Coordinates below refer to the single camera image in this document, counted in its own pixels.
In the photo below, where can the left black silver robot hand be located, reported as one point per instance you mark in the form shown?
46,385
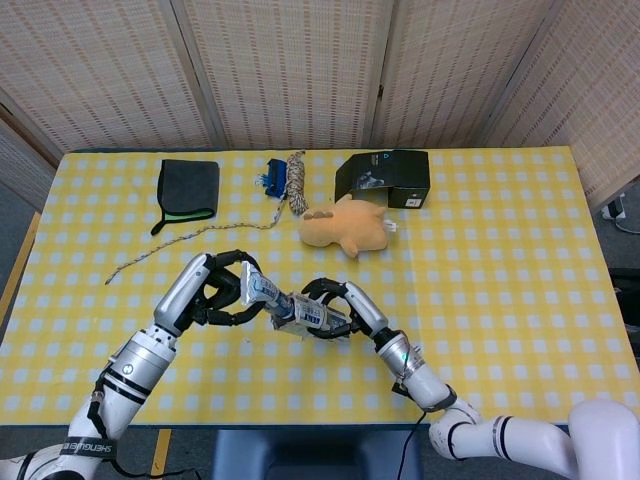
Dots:
182,290

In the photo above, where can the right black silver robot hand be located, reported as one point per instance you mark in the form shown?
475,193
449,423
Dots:
365,307

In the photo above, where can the toothpaste carton box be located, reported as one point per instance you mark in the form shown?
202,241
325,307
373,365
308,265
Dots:
312,317

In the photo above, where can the blue and white toothpaste tube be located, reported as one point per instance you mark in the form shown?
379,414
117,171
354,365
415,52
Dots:
260,290

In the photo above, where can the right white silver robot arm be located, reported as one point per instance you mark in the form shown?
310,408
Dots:
425,380

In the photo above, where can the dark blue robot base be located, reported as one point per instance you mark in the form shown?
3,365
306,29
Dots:
310,455

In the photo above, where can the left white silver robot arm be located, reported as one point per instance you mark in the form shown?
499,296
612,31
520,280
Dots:
135,365

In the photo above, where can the black cardboard box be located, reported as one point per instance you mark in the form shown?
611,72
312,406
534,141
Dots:
400,170

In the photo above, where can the orange plush toy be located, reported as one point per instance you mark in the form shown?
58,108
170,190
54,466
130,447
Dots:
345,225

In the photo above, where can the dark grey cloth green trim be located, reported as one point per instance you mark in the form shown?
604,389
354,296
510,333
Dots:
192,185

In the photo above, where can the yellow white checked tablecloth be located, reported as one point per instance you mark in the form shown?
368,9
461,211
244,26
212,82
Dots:
500,300

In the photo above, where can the blue clip bundle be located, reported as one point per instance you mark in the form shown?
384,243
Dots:
275,177

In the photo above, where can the woven folding screen panel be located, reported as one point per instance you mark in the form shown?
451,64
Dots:
100,70
590,90
20,165
285,70
450,70

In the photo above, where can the black floor object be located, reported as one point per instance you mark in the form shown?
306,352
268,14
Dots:
627,310

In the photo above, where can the white power strip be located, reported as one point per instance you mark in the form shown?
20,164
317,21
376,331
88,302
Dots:
616,207

